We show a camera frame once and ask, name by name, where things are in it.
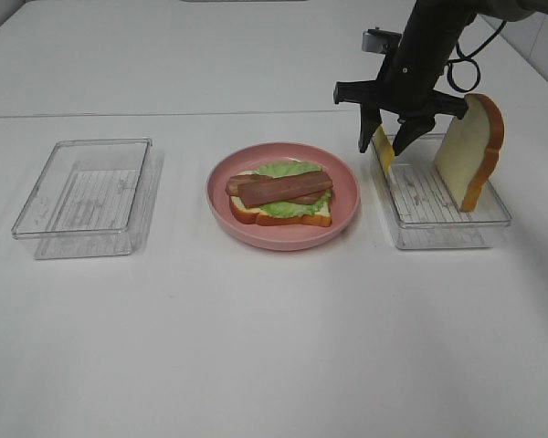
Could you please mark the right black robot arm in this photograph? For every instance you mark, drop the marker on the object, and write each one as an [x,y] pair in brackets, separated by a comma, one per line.
[442,22]

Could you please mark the green lettuce leaf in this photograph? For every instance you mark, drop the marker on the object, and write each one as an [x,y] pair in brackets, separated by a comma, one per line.
[310,204]

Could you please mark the right clear plastic container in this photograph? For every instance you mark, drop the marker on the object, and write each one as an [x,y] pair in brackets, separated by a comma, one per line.
[419,211]

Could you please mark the yellow cheese slice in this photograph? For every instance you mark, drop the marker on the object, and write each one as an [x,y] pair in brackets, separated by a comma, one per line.
[384,149]

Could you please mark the clear plastic container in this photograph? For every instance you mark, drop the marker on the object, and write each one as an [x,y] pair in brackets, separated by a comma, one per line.
[93,198]
[419,211]

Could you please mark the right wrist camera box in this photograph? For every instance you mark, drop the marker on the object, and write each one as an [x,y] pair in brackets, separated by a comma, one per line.
[379,41]

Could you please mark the bacon strip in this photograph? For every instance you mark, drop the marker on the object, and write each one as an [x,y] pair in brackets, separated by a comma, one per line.
[283,187]
[233,184]

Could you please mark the pink round plate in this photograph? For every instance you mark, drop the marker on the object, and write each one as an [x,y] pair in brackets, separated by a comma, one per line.
[344,204]

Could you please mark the left clear plastic container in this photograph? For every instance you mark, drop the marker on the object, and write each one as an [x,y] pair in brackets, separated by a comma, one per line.
[93,198]

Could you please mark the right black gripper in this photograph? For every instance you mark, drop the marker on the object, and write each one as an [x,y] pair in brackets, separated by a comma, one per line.
[404,85]

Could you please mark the bread slice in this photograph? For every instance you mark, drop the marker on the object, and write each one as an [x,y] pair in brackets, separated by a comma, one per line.
[470,150]
[248,191]

